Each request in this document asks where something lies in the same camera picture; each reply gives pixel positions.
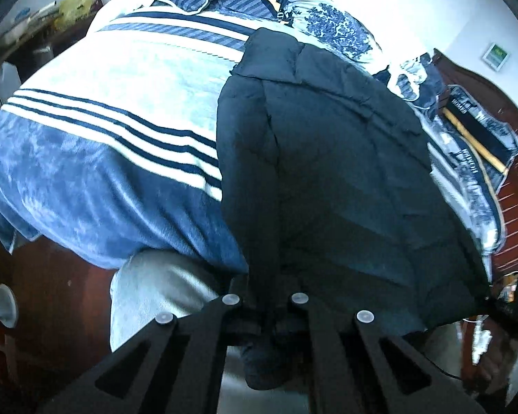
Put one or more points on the cluttered dark side table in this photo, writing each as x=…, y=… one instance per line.
x=43, y=43

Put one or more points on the lying HOMES pillow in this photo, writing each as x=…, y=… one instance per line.
x=463, y=181

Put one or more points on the blue striped bed sheet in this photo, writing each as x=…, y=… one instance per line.
x=111, y=148

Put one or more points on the black puffer jacket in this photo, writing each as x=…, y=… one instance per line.
x=326, y=181

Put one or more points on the yellow plastic bag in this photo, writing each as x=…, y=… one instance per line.
x=71, y=11

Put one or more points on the person's right hand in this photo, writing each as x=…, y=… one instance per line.
x=496, y=364

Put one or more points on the upright HOMES pillow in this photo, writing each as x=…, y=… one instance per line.
x=494, y=141

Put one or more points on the white plastic jug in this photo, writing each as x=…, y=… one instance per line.
x=9, y=81

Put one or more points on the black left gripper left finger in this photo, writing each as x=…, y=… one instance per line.
x=172, y=365

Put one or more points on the dark wooden headboard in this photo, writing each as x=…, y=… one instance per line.
x=498, y=104

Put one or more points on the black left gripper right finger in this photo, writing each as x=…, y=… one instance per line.
x=350, y=366

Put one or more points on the rumpled blue white duvet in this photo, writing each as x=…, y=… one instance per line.
x=416, y=81

